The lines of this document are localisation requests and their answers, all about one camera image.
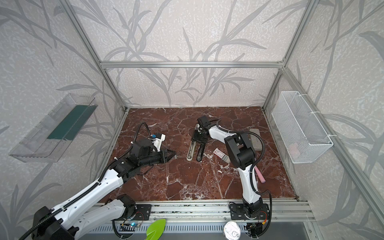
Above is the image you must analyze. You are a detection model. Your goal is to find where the black stapler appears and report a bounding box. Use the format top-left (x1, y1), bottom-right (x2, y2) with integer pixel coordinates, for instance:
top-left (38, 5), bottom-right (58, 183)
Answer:
top-left (196, 143), bottom-right (206, 162)

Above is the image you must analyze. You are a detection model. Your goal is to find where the red white staples box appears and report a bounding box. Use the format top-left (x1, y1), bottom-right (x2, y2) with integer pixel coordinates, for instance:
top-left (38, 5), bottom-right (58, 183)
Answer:
top-left (214, 148), bottom-right (231, 164)

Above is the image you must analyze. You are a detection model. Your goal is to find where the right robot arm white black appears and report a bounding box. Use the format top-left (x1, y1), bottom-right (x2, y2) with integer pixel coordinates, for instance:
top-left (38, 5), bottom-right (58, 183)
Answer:
top-left (187, 116), bottom-right (267, 219)

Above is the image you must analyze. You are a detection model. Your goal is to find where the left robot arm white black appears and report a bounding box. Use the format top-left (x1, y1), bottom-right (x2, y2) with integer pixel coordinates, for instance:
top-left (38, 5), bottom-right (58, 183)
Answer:
top-left (20, 138), bottom-right (177, 240)

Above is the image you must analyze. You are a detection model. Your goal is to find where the small green circuit board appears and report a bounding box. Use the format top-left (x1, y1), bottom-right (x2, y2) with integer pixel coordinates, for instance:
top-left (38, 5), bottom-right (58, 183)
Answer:
top-left (121, 222), bottom-right (142, 229)

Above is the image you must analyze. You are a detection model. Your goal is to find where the purple pink hand rake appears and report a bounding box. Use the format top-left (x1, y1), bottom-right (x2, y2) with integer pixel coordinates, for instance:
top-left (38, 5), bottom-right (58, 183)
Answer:
top-left (255, 167), bottom-right (266, 184)

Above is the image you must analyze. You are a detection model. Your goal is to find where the green leaf sticker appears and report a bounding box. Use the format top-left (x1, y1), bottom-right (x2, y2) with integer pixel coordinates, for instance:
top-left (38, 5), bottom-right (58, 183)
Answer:
top-left (146, 219), bottom-right (166, 240)

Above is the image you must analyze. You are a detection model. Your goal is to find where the pink item in basket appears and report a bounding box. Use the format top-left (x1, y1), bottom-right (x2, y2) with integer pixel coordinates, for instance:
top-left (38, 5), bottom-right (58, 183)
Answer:
top-left (288, 143), bottom-right (301, 160)

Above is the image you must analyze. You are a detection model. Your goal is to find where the round silver can lid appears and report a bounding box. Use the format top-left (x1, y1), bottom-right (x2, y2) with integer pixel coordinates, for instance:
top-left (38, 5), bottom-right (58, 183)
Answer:
top-left (223, 221), bottom-right (241, 240)

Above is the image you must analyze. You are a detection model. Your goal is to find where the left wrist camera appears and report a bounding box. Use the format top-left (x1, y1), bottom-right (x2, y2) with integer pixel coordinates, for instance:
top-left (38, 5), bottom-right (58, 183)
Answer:
top-left (150, 133), bottom-right (166, 152)

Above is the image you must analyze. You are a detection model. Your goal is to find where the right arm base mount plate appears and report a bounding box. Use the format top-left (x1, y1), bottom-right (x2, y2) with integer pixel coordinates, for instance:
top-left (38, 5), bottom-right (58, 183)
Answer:
top-left (228, 202), bottom-right (270, 221)

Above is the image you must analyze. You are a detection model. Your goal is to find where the clear plastic wall tray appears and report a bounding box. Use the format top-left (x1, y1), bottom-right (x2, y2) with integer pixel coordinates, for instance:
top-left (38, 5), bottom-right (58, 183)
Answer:
top-left (9, 94), bottom-right (98, 163)

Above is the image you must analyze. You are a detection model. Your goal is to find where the white wire mesh basket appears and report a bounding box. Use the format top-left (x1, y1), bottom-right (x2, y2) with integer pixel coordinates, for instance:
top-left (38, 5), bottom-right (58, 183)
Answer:
top-left (272, 91), bottom-right (334, 164)

